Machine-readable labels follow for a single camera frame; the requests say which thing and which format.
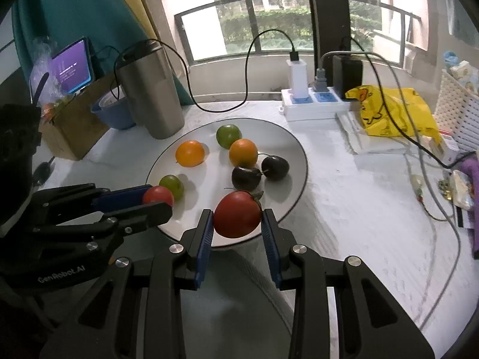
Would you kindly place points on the red tomato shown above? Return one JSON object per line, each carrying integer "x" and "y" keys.
{"x": 159, "y": 195}
{"x": 237, "y": 213}

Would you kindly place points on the black round object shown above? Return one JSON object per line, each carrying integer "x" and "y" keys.
{"x": 43, "y": 172}

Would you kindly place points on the steel thermos cup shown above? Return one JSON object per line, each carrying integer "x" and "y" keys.
{"x": 153, "y": 93}

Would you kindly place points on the grey round placemat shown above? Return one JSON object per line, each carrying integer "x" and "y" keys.
{"x": 232, "y": 306}

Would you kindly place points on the white paper stack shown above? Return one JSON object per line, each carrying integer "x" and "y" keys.
{"x": 370, "y": 144}

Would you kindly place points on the small white red box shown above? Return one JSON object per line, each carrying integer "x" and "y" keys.
{"x": 449, "y": 147}

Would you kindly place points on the black power adapter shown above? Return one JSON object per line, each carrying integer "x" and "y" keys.
{"x": 348, "y": 76}

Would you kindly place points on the orange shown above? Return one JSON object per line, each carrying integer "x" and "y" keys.
{"x": 243, "y": 152}
{"x": 190, "y": 153}

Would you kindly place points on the clear plastic bag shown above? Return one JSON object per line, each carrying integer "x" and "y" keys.
{"x": 41, "y": 63}

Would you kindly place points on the balcony railing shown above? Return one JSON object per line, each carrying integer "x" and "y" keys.
{"x": 224, "y": 3}

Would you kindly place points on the purple pouch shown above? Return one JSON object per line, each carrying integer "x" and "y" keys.
{"x": 473, "y": 172}

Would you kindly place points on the green plum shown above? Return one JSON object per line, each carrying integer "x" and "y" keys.
{"x": 171, "y": 186}
{"x": 228, "y": 135}

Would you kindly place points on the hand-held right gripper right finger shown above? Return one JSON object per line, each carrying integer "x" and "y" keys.
{"x": 270, "y": 246}

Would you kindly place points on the yellow curtain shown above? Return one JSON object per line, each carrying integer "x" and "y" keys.
{"x": 138, "y": 3}

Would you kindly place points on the white charger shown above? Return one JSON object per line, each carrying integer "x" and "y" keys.
{"x": 297, "y": 78}

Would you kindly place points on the cardboard box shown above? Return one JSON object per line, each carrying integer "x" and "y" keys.
{"x": 75, "y": 131}

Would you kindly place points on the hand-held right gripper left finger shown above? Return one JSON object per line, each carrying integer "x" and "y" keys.
{"x": 205, "y": 243}

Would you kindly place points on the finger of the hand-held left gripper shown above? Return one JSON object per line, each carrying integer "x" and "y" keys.
{"x": 146, "y": 213}
{"x": 116, "y": 197}

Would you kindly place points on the white basket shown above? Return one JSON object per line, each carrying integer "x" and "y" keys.
{"x": 458, "y": 112}

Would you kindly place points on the black window frame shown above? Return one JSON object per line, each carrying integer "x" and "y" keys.
{"x": 329, "y": 15}

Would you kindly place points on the yellow plastic bag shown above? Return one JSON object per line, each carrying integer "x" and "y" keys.
{"x": 389, "y": 112}

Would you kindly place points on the white plate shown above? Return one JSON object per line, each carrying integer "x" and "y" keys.
{"x": 292, "y": 179}

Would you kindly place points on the white power strip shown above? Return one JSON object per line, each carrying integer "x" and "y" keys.
{"x": 310, "y": 108}

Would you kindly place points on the blue bowl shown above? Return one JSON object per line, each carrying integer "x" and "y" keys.
{"x": 112, "y": 117}

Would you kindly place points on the teal curtain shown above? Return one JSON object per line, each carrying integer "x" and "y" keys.
{"x": 86, "y": 7}

